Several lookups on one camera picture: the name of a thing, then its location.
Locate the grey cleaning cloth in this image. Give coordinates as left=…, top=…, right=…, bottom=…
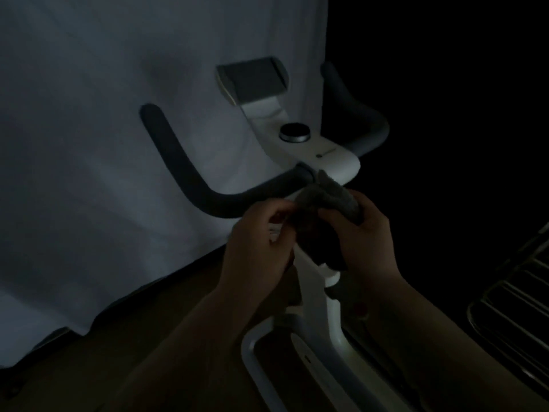
left=293, top=169, right=365, bottom=271

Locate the person's left hand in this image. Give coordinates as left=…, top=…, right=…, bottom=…
left=214, top=197, right=297, bottom=306

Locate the person's right hand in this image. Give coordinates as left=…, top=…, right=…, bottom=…
left=318, top=191, right=404, bottom=296

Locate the person's right forearm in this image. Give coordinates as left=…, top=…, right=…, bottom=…
left=364, top=274, right=549, bottom=412

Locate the white exercise bike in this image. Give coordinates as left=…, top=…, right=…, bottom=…
left=140, top=57, right=412, bottom=412

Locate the grey white tablet holder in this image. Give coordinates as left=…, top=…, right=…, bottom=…
left=216, top=57, right=289, bottom=107

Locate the person's left forearm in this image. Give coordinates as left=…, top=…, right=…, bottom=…
left=98, top=287, right=275, bottom=412

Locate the metal drying rack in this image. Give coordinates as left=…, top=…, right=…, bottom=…
left=466, top=223, right=549, bottom=387

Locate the white hanging sheet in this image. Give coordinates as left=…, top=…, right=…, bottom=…
left=0, top=0, right=329, bottom=370

